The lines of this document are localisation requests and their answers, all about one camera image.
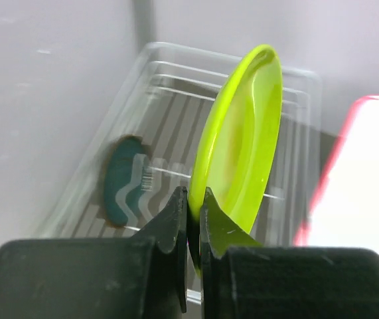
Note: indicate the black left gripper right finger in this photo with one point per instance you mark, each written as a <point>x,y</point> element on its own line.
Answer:
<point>241,279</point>

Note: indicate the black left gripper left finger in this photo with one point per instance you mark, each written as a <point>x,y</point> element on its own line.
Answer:
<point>142,276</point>

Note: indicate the dark green plate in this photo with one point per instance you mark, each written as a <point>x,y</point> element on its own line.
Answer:
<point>121,180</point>

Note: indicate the lime green plate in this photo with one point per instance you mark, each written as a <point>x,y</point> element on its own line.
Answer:
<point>236,149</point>

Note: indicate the pink framed whiteboard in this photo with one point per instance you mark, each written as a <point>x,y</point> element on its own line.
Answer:
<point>344,210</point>

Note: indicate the white wire dish rack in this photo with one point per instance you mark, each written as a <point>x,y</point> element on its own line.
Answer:
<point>166,100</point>

